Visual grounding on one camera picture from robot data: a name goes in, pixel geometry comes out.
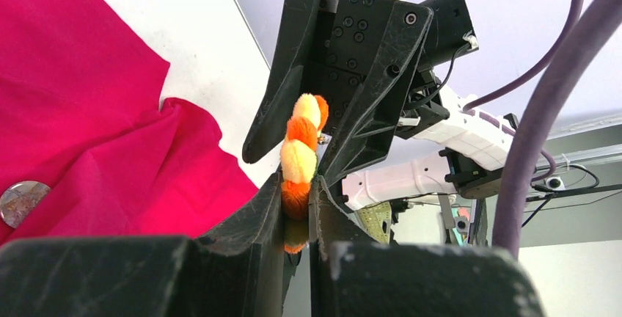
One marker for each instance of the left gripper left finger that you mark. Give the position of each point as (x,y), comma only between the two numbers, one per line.
(233,270)

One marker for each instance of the red t-shirt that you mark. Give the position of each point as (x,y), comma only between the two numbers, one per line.
(81,112)

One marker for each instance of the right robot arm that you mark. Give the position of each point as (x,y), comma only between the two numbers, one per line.
(462,155)

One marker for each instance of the orange yellow pompom brooch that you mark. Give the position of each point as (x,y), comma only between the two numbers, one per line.
(298,160)

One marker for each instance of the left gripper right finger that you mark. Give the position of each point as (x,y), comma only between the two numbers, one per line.
(354,275)

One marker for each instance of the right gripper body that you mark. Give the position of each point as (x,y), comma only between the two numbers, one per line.
(347,35)

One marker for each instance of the overhead camera on mount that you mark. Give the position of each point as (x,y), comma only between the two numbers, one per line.
(553,188)

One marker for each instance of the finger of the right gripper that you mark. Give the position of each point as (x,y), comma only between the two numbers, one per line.
(365,132)
(294,40)

